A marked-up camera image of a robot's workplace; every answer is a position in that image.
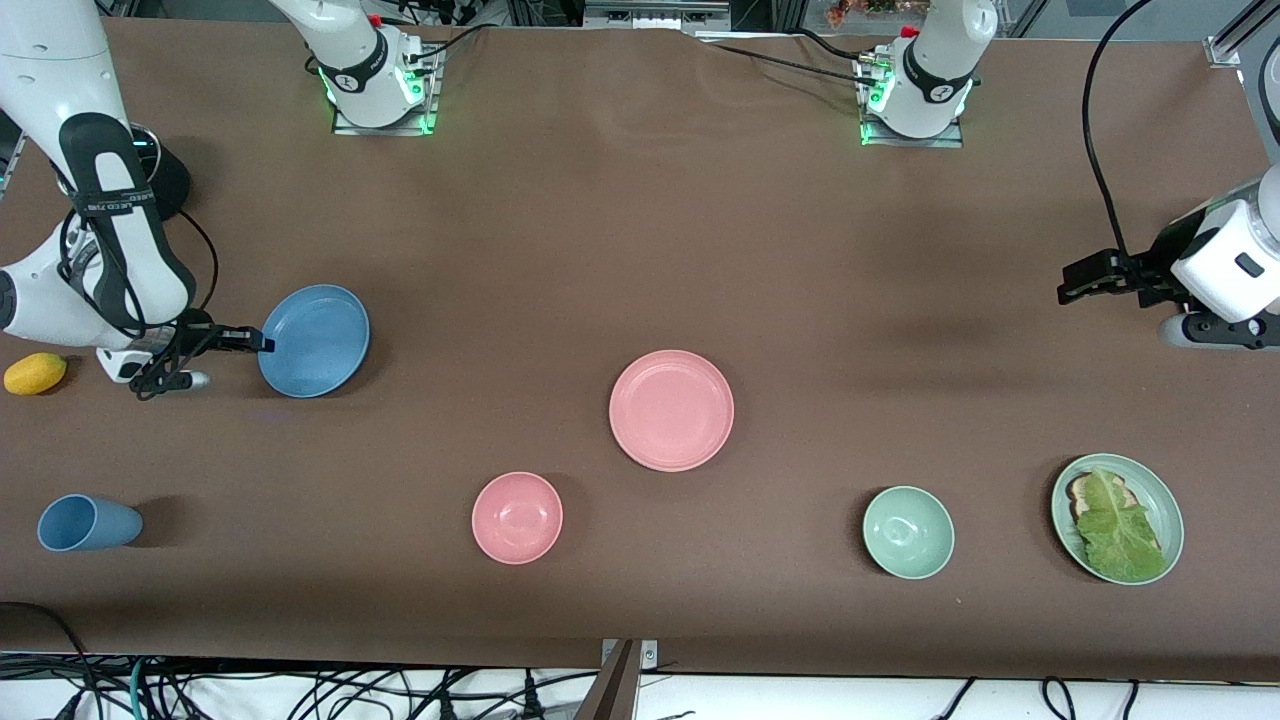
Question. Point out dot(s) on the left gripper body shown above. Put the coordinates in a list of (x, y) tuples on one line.
[(1143, 273)]

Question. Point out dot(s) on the blue plate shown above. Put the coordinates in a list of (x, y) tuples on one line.
[(318, 342)]

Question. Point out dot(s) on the pink plate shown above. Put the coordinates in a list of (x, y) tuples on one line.
[(670, 410)]

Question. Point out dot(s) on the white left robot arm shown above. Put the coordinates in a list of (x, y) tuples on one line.
[(940, 60)]

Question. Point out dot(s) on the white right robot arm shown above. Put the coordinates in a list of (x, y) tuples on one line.
[(60, 60)]

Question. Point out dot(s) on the yellow lemon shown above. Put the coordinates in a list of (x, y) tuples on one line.
[(35, 374)]

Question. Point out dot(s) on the blue cup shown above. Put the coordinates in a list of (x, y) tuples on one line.
[(85, 523)]

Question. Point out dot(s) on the glass lid with blue knob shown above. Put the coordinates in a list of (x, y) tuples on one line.
[(146, 150)]

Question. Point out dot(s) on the bread slice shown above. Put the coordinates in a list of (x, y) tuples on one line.
[(1082, 492)]

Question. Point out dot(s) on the green plate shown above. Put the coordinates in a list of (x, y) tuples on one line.
[(1165, 500)]

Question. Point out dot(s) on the green lettuce leaf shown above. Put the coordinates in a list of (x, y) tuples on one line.
[(1120, 540)]

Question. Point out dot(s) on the green bowl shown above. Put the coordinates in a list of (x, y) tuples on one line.
[(908, 532)]

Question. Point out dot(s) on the pink bowl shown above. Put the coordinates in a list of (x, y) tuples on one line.
[(517, 518)]

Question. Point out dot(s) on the grey metal box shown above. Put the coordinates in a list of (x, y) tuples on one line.
[(655, 14)]

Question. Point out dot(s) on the dark wedge beam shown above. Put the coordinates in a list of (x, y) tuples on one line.
[(610, 695)]

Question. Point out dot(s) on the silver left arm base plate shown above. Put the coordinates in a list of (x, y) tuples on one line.
[(950, 140)]

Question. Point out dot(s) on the aluminium frame post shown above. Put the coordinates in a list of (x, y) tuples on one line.
[(1232, 35)]

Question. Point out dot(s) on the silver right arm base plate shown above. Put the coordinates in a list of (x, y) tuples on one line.
[(432, 100)]

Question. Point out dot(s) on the small metal bracket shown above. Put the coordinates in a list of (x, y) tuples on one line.
[(650, 655)]

